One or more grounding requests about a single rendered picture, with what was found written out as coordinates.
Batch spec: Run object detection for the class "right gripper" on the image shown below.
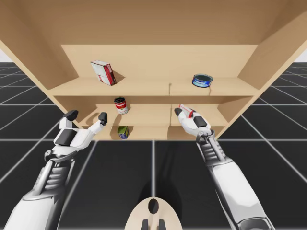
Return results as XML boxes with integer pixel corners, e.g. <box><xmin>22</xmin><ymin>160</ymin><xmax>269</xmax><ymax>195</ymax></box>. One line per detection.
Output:
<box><xmin>174</xmin><ymin>107</ymin><xmax>213</xmax><ymax>135</ymax></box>

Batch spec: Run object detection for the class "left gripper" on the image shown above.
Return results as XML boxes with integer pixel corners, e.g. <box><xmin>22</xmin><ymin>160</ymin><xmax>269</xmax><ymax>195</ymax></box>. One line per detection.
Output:
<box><xmin>53</xmin><ymin>109</ymin><xmax>108</xmax><ymax>154</ymax></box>

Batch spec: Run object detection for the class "small red and white carton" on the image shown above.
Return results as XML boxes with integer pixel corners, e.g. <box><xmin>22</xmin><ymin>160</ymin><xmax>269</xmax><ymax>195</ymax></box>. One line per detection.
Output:
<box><xmin>178</xmin><ymin>103</ymin><xmax>197</xmax><ymax>119</ymax></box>

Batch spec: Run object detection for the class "red and white can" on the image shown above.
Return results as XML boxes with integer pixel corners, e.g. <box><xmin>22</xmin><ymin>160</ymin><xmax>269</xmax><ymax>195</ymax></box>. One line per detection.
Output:
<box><xmin>113</xmin><ymin>96</ymin><xmax>129</xmax><ymax>116</ymax></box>

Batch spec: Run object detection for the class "blue flat can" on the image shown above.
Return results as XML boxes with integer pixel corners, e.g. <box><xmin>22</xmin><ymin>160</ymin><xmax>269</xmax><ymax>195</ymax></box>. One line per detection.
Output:
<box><xmin>191</xmin><ymin>73</ymin><xmax>214</xmax><ymax>89</ymax></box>

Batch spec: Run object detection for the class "green and blue rectangular can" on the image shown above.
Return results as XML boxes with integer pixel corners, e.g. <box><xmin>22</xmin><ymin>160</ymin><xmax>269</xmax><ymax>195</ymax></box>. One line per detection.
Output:
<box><xmin>117</xmin><ymin>126</ymin><xmax>130</xmax><ymax>140</ymax></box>

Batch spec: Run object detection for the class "pale wooden shelf unit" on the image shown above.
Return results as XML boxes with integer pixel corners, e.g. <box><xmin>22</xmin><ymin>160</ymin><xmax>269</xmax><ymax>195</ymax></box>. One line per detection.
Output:
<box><xmin>0</xmin><ymin>0</ymin><xmax>307</xmax><ymax>141</ymax></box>

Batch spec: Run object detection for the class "tan robot part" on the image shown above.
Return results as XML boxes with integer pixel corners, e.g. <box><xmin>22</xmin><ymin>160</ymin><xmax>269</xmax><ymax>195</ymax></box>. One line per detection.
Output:
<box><xmin>124</xmin><ymin>196</ymin><xmax>183</xmax><ymax>230</ymax></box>

